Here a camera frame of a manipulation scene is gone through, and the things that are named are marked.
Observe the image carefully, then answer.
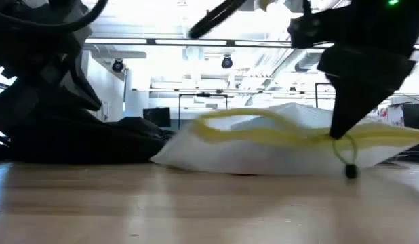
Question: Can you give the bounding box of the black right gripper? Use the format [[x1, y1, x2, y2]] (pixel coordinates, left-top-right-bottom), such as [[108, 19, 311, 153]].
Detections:
[[287, 0, 419, 140]]

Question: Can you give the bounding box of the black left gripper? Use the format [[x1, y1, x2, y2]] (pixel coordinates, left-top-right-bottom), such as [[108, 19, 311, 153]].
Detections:
[[0, 0, 102, 113]]

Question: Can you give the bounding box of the black backpack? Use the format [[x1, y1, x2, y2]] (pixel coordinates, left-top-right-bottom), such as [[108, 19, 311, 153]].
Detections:
[[0, 77, 175, 164]]

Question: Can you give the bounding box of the white mesh pouch yellow trim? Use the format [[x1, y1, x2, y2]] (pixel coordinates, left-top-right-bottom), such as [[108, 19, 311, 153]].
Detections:
[[150, 102, 419, 180]]

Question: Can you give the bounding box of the black monitor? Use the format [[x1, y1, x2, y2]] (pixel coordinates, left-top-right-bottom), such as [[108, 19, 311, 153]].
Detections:
[[143, 107, 172, 128]]

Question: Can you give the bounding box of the black metal stand frame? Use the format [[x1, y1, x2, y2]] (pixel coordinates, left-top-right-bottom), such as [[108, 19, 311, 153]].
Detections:
[[314, 82, 336, 109], [178, 92, 229, 130]]

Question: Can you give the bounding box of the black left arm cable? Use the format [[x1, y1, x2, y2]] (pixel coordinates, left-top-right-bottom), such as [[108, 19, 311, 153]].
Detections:
[[0, 0, 109, 34]]

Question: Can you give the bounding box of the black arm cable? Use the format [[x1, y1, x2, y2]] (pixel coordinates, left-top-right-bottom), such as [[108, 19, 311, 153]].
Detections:
[[0, 0, 109, 34], [188, 0, 248, 39]]

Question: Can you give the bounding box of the black aluminium table frame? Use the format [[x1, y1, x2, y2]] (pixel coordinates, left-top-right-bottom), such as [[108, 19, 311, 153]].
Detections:
[[394, 145, 419, 163]]

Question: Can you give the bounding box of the long strip light rail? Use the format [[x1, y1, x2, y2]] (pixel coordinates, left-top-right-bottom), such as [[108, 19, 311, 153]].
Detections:
[[83, 37, 419, 49]]

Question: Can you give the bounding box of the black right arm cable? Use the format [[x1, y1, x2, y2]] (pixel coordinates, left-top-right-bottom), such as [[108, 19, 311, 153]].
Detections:
[[188, 0, 248, 39]]

